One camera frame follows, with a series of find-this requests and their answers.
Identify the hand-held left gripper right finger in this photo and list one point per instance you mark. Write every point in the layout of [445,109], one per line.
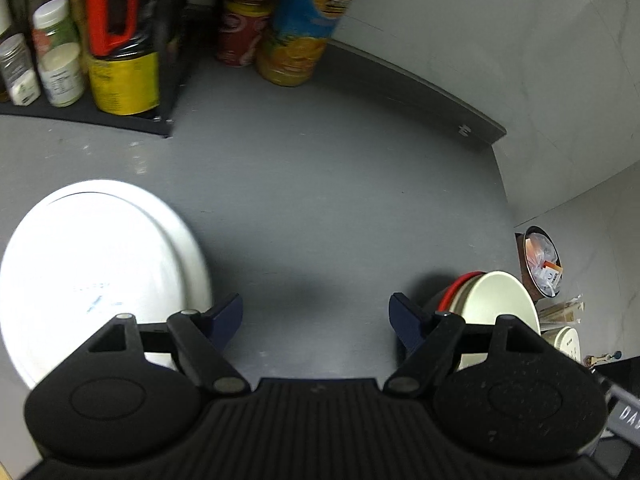
[406,321]

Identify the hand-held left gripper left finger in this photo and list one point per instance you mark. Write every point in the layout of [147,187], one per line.
[226,316]

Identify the red rimmed bowl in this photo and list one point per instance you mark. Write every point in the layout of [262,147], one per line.
[449,296]

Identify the white plate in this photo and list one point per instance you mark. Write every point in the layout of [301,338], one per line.
[100,260]

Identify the cream white kitchen appliance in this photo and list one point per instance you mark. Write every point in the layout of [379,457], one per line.
[565,342]

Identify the wrapped chopstick packets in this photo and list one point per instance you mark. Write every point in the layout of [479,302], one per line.
[562,309]

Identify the trash bin with bag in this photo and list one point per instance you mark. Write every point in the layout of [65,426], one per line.
[522,265]

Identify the clear plastic bag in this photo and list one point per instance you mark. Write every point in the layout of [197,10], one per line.
[540,255]

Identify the orange white packet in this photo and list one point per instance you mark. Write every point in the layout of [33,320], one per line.
[552,272]

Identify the black condiment rack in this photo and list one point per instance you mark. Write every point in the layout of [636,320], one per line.
[150,125]

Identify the orange juice bottle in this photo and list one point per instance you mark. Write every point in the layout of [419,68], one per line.
[300,35]

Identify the white green label bottle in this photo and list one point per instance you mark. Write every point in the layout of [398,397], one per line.
[60,67]

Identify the small silver cap bottle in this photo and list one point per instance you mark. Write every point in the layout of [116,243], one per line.
[19,75]

